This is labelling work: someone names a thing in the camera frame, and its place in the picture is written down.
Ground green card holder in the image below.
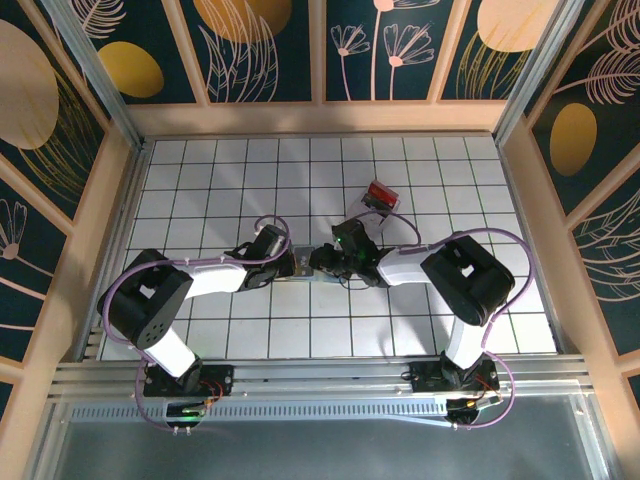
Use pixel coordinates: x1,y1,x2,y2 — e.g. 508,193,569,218
272,243,347,287

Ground grey card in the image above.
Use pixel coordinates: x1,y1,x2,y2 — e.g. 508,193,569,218
293,245,315,278

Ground small controller board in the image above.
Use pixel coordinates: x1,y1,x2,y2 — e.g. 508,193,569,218
164,399,207,432
446,392,503,431

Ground grey metal shelf plate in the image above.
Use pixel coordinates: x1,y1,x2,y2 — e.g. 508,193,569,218
29,394,616,480

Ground aluminium mounting rail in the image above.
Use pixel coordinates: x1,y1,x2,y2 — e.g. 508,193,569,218
49,353,599,401

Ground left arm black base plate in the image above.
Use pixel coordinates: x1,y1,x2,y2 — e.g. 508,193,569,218
142,363,236,399

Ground slotted metal cable duct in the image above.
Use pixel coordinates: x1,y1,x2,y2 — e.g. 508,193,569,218
69,401,451,425

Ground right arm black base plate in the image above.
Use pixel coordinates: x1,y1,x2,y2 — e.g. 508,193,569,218
407,360,501,396

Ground aluminium frame post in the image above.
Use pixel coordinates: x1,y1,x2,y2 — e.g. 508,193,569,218
492,0,589,146
39,0,149,151

